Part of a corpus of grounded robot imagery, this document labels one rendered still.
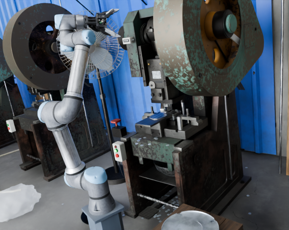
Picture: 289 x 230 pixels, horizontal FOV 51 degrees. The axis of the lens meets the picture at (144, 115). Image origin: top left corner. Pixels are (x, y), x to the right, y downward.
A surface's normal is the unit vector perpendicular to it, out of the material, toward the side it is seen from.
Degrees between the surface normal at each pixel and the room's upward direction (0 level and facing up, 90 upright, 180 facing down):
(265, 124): 90
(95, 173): 8
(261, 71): 90
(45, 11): 90
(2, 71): 90
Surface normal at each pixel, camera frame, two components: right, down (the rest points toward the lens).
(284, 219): -0.14, -0.95
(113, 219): 0.54, 0.15
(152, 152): -0.65, 0.30
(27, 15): 0.72, 0.08
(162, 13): -0.66, 0.07
